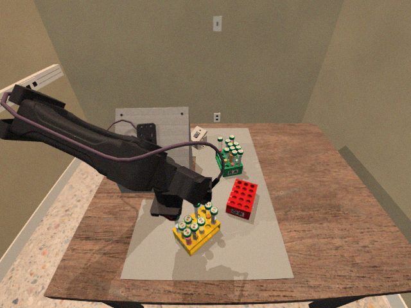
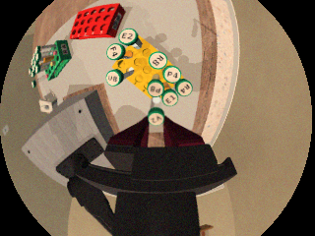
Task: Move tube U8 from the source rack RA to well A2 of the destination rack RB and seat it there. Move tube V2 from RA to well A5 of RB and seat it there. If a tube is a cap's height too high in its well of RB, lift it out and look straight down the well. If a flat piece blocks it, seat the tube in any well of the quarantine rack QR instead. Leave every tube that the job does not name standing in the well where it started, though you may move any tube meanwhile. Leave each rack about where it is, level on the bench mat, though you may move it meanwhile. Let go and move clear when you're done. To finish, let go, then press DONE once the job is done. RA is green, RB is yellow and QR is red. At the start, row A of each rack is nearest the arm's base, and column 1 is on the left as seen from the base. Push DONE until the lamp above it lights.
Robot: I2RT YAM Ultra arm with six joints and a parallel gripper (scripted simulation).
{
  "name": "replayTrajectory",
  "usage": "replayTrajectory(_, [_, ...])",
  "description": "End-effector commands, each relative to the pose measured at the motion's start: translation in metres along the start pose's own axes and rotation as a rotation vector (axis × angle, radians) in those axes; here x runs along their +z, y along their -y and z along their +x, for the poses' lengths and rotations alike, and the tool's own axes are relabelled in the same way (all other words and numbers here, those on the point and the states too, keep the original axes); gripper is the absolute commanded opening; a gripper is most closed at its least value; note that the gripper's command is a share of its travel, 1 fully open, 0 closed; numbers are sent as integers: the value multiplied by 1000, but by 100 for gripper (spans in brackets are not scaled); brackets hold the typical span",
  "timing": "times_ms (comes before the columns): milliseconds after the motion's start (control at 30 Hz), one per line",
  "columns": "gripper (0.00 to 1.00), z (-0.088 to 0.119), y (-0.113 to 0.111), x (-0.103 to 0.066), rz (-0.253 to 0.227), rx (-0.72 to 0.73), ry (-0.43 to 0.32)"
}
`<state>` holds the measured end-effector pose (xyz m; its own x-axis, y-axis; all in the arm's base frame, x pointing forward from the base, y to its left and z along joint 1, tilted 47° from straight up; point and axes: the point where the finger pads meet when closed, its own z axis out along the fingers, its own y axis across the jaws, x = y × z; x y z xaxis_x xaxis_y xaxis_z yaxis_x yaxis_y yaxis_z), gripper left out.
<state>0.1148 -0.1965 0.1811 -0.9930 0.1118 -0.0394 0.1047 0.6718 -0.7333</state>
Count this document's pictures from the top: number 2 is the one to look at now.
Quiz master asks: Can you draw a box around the beige bench mat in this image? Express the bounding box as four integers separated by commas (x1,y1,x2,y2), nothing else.
39,0,202,132

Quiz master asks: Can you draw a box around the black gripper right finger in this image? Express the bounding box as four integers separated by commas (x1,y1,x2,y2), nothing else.
163,115,205,147

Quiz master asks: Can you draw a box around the yellow test tube rack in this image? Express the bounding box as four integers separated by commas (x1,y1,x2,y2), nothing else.
112,36,166,99

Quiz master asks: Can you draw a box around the red test tube rack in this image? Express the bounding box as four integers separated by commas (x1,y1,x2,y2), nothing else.
70,3,126,39

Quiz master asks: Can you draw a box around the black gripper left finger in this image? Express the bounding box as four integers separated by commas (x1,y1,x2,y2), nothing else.
108,116,149,147

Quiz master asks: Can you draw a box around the green test tube rack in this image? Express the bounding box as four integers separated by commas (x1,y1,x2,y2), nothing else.
45,40,72,81

